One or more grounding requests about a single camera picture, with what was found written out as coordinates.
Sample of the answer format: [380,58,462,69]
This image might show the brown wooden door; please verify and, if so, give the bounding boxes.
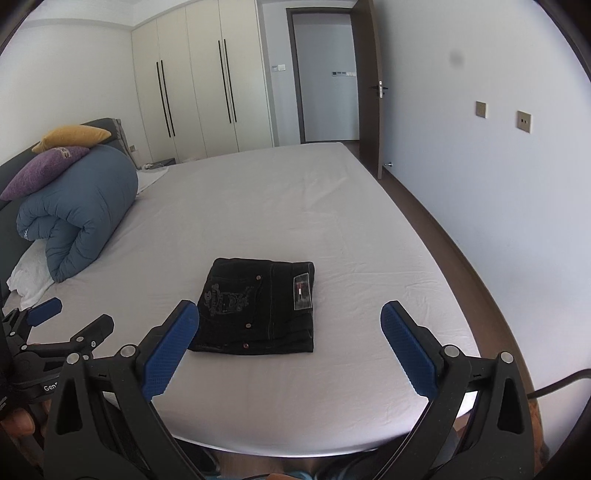
[353,0,389,181]

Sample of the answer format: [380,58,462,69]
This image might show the white pillow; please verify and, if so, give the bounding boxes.
[7,240,55,310]

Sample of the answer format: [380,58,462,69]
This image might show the bed with white sheet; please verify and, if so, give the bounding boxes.
[0,141,481,457]

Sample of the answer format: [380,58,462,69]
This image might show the dark cable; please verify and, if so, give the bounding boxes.
[529,368,591,400]

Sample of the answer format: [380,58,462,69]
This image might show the rolled blue duvet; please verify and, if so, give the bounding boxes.
[17,148,139,283]

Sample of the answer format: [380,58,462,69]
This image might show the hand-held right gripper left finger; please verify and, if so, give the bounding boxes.
[44,300,200,480]

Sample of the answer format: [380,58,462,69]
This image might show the yellow pillow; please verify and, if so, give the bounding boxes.
[31,126,113,154]

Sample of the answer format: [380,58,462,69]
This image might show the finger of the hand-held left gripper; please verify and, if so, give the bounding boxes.
[21,314,115,365]
[0,297,63,344]

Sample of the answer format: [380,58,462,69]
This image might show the cream wardrobe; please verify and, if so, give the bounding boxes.
[130,0,274,162]

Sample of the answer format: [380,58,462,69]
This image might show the person's left hand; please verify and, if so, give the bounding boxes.
[0,407,41,444]

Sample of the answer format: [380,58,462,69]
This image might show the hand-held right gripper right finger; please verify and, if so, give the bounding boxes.
[380,300,550,480]

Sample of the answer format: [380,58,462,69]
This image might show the purple pillow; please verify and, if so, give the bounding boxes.
[0,147,90,201]

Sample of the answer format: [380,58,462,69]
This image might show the black pants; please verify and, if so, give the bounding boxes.
[188,257,316,357]

